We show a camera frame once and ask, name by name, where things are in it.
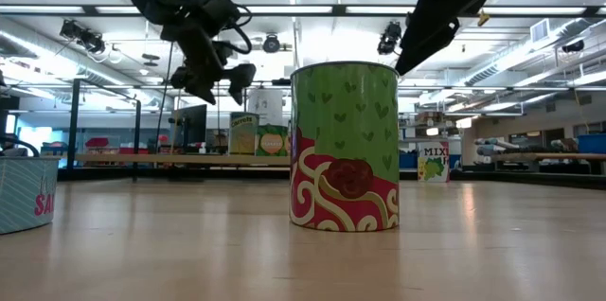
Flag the wooden bench top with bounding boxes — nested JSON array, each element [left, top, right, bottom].
[[491, 151, 606, 163]]

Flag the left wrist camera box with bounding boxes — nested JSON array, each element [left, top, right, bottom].
[[198, 0, 243, 33]]

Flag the blue storage bin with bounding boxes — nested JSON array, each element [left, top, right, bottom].
[[576, 133, 606, 155]]

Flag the grey rolls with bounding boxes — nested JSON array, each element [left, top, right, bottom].
[[474, 137, 521, 157]]

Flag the green red spaghetti can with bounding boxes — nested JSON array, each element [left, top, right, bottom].
[[289, 60, 401, 234]]

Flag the black overhead crossbar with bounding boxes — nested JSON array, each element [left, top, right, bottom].
[[0, 4, 606, 17]]

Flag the white mixed fruit can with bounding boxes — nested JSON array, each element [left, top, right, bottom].
[[417, 140, 452, 184]]

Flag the red storage bin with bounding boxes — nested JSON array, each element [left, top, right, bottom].
[[83, 137, 111, 155]]

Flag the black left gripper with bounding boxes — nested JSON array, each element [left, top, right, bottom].
[[160, 19, 258, 106]]

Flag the green packet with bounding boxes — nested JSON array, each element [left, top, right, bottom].
[[255, 123, 292, 158]]

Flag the round black ceiling camera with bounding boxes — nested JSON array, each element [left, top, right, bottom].
[[261, 33, 282, 55]]

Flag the blue plastic crate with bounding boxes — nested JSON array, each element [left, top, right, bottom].
[[399, 150, 419, 170]]

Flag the black monitor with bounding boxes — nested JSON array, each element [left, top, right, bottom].
[[169, 104, 208, 149]]

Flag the teal salmon can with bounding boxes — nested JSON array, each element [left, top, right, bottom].
[[0, 156, 62, 236]]

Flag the wooden shelf board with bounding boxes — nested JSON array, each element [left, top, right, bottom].
[[74, 153, 291, 167]]

